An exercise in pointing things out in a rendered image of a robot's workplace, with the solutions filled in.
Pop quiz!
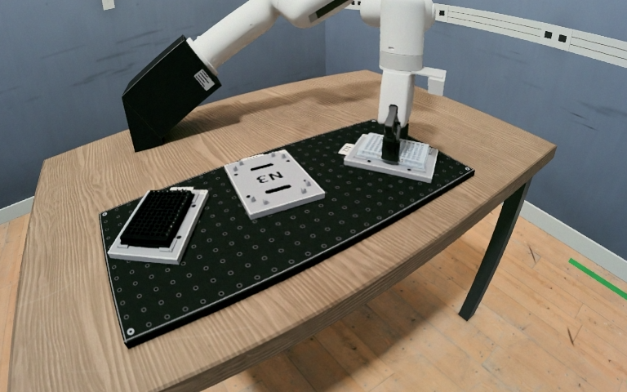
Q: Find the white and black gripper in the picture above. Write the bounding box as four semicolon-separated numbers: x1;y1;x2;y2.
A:
378;65;416;163

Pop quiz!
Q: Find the black dotted mat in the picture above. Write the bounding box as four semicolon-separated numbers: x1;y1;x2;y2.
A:
99;119;475;349

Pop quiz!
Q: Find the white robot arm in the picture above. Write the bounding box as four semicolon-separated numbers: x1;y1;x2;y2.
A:
187;0;446;96

